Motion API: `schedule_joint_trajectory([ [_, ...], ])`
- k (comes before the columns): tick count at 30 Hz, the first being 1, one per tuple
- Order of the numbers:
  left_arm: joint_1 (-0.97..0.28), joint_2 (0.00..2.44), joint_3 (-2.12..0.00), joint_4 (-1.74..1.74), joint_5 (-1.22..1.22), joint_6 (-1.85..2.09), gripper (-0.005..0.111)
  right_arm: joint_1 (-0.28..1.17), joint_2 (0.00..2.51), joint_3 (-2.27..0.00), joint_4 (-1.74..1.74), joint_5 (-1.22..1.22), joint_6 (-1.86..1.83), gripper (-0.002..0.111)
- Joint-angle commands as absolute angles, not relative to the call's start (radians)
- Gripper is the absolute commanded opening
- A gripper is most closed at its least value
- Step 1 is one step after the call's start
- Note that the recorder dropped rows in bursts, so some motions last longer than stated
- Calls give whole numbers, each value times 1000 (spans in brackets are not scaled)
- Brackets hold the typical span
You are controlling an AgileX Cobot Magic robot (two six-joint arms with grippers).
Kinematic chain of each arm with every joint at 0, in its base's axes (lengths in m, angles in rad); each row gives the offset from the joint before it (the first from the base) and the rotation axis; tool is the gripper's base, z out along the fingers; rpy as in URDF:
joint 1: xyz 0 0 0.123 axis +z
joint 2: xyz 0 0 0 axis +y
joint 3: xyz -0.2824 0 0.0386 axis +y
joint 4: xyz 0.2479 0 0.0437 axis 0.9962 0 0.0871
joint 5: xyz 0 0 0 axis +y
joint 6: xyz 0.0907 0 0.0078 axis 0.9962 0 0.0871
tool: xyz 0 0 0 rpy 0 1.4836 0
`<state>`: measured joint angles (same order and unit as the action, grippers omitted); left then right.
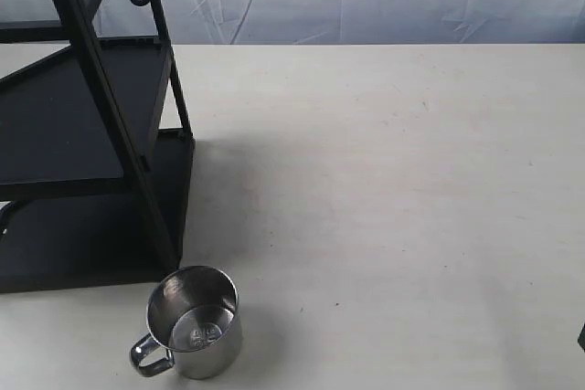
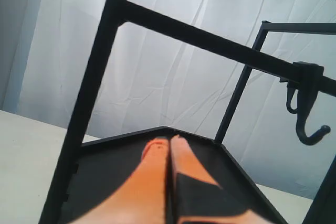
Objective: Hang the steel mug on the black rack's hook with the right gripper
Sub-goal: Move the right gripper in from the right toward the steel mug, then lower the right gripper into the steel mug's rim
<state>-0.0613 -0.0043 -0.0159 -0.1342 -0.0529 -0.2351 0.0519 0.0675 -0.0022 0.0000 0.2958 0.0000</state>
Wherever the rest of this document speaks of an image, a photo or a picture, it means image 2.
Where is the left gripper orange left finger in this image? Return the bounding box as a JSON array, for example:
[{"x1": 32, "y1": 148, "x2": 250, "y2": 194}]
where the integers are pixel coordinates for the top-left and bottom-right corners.
[{"x1": 72, "y1": 137, "x2": 170, "y2": 223}]

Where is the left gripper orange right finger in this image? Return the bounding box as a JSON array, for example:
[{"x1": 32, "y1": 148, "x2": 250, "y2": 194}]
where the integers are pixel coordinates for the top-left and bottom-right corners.
[{"x1": 170, "y1": 135, "x2": 270, "y2": 223}]

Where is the black metal rack frame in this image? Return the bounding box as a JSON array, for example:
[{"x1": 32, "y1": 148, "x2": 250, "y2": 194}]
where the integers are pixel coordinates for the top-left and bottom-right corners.
[{"x1": 39, "y1": 0, "x2": 335, "y2": 223}]

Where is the black hook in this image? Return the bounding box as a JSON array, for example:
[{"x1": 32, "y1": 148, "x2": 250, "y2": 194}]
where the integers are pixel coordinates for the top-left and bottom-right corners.
[{"x1": 280, "y1": 61, "x2": 331, "y2": 146}]

